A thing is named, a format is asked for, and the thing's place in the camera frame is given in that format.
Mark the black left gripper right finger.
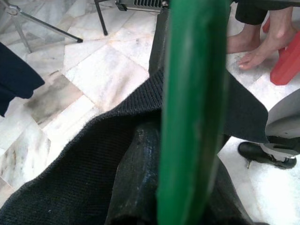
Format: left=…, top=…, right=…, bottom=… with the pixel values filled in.
left=207, top=164, right=255, bottom=225

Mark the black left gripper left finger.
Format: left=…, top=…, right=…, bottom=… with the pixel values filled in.
left=105, top=121, right=164, bottom=225

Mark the black shirt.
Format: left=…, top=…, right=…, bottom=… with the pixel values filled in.
left=0, top=67, right=269, bottom=225

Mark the green plastic hanger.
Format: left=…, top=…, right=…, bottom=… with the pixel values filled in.
left=156, top=0, right=232, bottom=225

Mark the navy shirt with red trim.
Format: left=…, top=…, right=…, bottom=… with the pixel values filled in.
left=0, top=42, right=46, bottom=118

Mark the red plastic stool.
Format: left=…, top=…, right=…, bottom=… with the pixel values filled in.
left=262, top=17, right=300, bottom=86

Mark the bare person foot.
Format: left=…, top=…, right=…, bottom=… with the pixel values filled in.
left=226, top=23, right=262, bottom=54
left=238, top=7, right=300, bottom=71

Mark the black vented appliance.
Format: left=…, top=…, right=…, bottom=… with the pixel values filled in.
left=116, top=0, right=170, bottom=13

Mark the metal clothes rack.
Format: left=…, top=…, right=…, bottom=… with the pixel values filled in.
left=0, top=0, right=84, bottom=53

